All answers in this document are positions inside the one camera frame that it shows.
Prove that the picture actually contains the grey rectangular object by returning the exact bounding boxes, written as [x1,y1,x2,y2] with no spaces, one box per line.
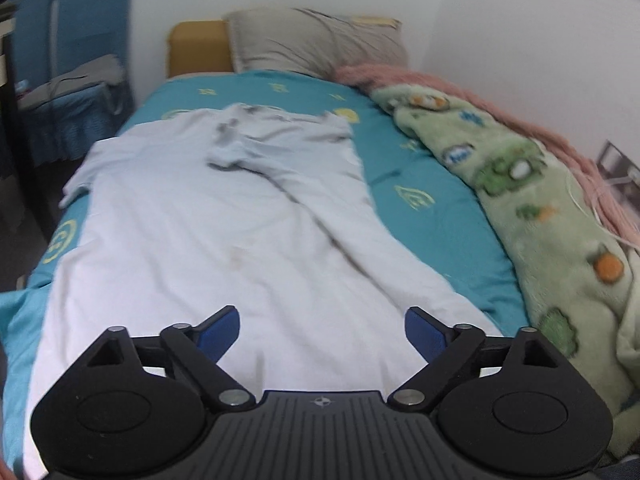
[596,140,640,196]

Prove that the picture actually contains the mustard yellow headboard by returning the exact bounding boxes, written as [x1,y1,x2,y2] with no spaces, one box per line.
[166,20,236,79]

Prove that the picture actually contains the teal smiley print bed sheet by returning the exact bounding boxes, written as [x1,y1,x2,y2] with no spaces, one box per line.
[0,70,531,466]

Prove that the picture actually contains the grey cloth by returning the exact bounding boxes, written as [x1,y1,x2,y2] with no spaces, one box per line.
[25,54,126,106]

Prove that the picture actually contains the green cartoon print blanket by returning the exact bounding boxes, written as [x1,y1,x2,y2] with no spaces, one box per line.
[370,82,640,466]

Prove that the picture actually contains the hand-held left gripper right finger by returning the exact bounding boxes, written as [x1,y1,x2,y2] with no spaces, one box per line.
[387,305,571,413]

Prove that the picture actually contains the pink fluffy blanket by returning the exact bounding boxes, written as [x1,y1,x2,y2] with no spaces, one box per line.
[334,62,640,251]

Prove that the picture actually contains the white t-shirt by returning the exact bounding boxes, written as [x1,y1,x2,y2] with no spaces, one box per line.
[22,104,503,478]

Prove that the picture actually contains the tan pillow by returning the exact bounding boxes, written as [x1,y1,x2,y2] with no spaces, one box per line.
[350,15,402,29]

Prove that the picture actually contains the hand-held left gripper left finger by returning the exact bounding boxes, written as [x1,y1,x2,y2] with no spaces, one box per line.
[70,304,257,411]

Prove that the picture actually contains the white cable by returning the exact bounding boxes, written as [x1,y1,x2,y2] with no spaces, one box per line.
[570,172,640,251]

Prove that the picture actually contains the grey pillow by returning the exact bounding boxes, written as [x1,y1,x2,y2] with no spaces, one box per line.
[222,7,408,78]

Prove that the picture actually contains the blue covered chair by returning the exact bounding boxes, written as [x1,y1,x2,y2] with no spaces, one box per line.
[12,0,56,92]
[20,0,137,163]

